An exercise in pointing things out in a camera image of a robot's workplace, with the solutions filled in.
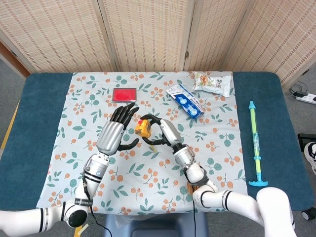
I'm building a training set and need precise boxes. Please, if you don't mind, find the silver snack bag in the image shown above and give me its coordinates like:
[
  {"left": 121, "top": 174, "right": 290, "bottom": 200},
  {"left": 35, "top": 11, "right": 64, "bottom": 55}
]
[{"left": 192, "top": 71, "right": 232, "bottom": 97}]

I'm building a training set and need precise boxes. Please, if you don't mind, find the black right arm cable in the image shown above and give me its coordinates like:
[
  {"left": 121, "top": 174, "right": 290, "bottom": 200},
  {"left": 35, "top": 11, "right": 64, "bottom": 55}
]
[{"left": 192, "top": 197, "right": 198, "bottom": 237}]

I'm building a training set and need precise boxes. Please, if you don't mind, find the black white sneaker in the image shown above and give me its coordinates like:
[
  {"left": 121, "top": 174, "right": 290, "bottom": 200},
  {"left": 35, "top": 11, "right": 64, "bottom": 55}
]
[{"left": 304, "top": 142, "right": 316, "bottom": 175}]

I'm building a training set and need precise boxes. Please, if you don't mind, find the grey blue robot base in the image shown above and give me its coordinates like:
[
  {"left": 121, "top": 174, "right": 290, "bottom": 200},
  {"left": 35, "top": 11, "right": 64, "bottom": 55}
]
[{"left": 105, "top": 212, "right": 209, "bottom": 237}]

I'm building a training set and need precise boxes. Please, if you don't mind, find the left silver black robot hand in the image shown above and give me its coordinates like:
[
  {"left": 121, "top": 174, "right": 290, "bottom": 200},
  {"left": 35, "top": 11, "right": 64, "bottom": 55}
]
[{"left": 95, "top": 103, "right": 140, "bottom": 156}]

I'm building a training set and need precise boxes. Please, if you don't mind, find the black caster wheel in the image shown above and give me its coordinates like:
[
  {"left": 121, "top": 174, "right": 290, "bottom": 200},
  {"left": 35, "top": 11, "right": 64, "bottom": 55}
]
[{"left": 301, "top": 207, "right": 316, "bottom": 221}]

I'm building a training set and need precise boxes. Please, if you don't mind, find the green blue water pump toy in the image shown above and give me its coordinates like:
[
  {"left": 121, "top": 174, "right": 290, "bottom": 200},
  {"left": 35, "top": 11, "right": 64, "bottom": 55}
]
[{"left": 248, "top": 100, "right": 269, "bottom": 187}]

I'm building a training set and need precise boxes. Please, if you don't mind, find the black equipment frame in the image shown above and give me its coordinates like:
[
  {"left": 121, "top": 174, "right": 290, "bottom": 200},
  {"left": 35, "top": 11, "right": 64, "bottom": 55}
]
[{"left": 297, "top": 133, "right": 316, "bottom": 151}]

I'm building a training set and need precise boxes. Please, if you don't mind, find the white power strip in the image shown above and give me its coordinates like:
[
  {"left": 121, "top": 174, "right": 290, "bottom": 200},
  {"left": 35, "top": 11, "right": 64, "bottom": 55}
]
[{"left": 295, "top": 93, "right": 316, "bottom": 104}]

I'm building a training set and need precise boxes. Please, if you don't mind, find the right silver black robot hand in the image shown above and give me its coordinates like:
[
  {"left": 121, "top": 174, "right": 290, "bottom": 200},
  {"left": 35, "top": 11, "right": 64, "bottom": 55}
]
[{"left": 140, "top": 114, "right": 185, "bottom": 150}]

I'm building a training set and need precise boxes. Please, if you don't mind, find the woven bamboo screen panel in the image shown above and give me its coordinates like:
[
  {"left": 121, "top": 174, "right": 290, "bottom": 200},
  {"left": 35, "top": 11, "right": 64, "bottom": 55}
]
[
  {"left": 0, "top": 0, "right": 118, "bottom": 74},
  {"left": 97, "top": 0, "right": 197, "bottom": 73},
  {"left": 184, "top": 0, "right": 250, "bottom": 72},
  {"left": 226, "top": 0, "right": 316, "bottom": 91}
]

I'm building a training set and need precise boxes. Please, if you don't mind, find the clear tub of rubber bands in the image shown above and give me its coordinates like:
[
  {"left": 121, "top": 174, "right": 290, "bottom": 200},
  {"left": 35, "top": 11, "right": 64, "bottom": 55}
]
[{"left": 185, "top": 181, "right": 198, "bottom": 198}]

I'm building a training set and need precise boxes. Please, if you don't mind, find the yellow tape measure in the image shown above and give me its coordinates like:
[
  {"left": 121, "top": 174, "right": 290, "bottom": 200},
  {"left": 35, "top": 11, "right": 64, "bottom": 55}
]
[{"left": 135, "top": 119, "right": 158, "bottom": 152}]

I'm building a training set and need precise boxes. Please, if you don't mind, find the blue white blister package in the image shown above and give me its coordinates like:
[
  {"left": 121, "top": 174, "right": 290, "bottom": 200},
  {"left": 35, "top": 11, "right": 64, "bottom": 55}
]
[{"left": 165, "top": 83, "right": 205, "bottom": 120}]

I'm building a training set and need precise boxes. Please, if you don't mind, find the floral fruit print tablecloth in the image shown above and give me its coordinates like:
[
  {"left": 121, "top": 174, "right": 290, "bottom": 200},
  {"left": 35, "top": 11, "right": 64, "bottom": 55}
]
[{"left": 36, "top": 71, "right": 248, "bottom": 216}]

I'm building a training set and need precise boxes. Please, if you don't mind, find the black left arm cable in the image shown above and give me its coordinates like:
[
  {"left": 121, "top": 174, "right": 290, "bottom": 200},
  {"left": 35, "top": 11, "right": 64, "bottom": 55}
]
[{"left": 82, "top": 172, "right": 112, "bottom": 237}]

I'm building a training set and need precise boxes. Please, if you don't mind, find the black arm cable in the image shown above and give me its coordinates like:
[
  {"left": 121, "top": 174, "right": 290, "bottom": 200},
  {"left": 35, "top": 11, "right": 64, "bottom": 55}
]
[
  {"left": 192, "top": 197, "right": 198, "bottom": 237},
  {"left": 82, "top": 172, "right": 112, "bottom": 237}
]

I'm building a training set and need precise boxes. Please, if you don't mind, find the red ink pad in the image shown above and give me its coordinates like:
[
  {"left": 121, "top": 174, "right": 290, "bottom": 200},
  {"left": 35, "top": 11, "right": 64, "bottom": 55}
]
[{"left": 112, "top": 87, "right": 138, "bottom": 103}]

